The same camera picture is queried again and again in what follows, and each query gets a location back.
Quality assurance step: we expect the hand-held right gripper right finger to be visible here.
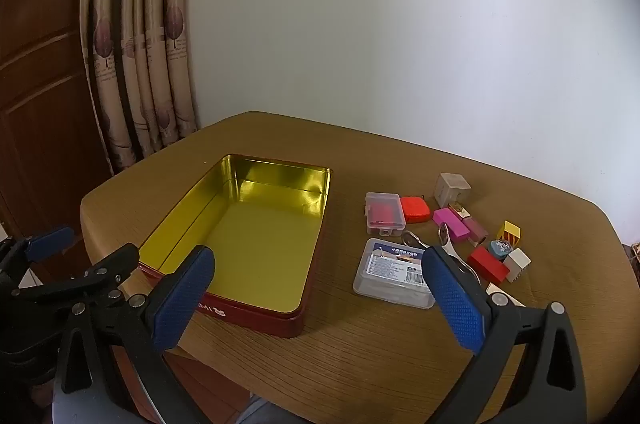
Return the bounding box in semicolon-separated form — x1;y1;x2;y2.
421;245;588;424

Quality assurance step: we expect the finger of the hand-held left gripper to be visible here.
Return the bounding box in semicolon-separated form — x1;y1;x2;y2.
26;226;76;263
10;243;141;305

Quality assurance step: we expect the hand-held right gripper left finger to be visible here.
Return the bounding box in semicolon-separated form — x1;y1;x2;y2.
52;245;217;424

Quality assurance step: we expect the red block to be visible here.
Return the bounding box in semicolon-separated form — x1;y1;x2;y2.
467;246;511;285

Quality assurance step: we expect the clear box with blue label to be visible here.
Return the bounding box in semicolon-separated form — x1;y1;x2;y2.
352;238;436;310

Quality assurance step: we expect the white block with chevron side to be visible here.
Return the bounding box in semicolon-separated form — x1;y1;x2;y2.
503;248;531;284

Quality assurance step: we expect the red tin box gold inside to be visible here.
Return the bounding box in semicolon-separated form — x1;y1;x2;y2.
134;153;333;338

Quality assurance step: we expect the pink white packet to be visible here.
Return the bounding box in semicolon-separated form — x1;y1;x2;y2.
364;192;406;237

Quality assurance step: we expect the beige printed cardboard box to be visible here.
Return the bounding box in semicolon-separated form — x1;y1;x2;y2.
433;173;472;208

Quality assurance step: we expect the white card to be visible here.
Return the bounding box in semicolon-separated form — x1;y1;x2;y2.
485;282;526;307

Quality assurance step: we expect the pink block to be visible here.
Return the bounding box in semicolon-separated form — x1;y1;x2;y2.
432;207;472;242

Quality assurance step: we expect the metal carabiner clip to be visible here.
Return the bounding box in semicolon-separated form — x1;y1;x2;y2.
401;230;431;250

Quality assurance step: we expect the yellow striped block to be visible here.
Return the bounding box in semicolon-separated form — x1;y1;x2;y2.
496;220;522;245

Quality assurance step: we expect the small red-orange box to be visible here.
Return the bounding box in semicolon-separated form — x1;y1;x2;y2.
400;196;432;224

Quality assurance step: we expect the brown wooden door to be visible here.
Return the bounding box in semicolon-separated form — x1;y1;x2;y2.
0;0;116;265

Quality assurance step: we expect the beige printed curtain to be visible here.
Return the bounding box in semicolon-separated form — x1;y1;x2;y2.
80;0;201;177

